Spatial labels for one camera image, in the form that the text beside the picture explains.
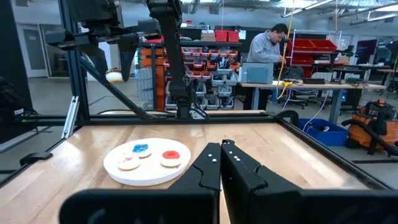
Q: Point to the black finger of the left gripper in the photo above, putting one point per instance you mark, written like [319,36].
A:
[128,56]
[98,59]

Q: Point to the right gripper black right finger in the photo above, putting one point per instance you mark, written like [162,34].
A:
[242,174]

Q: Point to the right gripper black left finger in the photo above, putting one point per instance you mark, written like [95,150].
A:
[206,171]

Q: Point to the small chocolate sprinkled donut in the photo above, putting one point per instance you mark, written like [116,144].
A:
[114,76]

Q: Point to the small red iced donut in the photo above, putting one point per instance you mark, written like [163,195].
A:
[171,157]

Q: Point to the small blue iced donut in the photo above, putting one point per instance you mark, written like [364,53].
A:
[141,150]

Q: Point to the small white pink-sprinkled donut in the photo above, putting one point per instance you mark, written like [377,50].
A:
[129,161]

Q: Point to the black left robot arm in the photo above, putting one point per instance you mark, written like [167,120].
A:
[174,62]

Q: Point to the white round plate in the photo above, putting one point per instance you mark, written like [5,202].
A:
[149,174]

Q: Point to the cardboard box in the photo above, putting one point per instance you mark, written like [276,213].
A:
[208,36]

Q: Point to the parts drawer shelf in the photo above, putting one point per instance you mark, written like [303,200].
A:
[214,68]

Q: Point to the blue plastic bin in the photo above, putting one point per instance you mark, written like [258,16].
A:
[323,133]

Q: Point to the small red bin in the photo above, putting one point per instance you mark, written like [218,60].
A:
[233,36]
[221,36]

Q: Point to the grey metal box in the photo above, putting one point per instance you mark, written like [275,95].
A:
[257,73]

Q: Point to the wooden workbench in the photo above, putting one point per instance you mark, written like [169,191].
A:
[311,86]

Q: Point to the person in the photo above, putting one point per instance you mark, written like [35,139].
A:
[265,46]

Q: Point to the orange shop vacuum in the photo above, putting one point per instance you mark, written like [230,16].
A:
[373,130]

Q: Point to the wide red bin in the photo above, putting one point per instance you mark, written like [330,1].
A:
[301,45]
[325,45]

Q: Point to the black aluminium table frame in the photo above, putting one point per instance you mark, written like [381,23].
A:
[224,118]

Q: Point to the silver aluminium bracket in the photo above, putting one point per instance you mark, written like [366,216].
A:
[71,116]

